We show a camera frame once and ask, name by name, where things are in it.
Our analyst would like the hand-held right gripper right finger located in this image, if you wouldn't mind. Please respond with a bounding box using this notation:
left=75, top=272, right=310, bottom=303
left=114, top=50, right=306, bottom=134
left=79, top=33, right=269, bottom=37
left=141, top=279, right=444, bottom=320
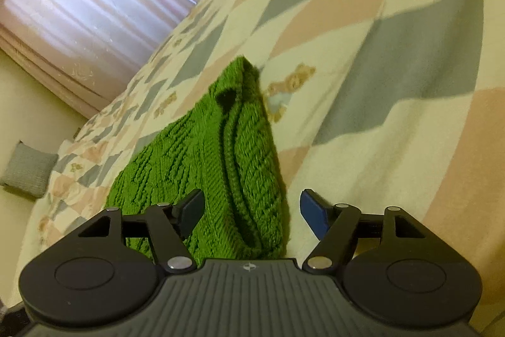
left=299, top=189, right=429, bottom=275

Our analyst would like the grey checked pillow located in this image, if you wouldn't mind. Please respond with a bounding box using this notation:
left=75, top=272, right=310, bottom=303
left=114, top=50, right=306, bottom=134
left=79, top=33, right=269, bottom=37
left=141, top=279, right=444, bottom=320
left=0, top=141, right=60, bottom=199

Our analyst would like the diamond patterned quilt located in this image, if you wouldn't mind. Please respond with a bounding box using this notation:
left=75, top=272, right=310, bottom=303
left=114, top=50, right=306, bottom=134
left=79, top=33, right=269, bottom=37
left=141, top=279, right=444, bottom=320
left=16, top=0, right=505, bottom=334

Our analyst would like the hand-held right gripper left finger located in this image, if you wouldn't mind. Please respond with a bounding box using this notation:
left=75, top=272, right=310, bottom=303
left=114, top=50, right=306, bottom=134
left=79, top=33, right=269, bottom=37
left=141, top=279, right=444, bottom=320
left=77, top=189, right=206, bottom=275

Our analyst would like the green knit sweater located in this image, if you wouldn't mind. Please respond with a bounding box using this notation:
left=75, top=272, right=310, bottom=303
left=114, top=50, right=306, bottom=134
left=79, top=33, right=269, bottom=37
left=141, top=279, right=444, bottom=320
left=106, top=55, right=291, bottom=261

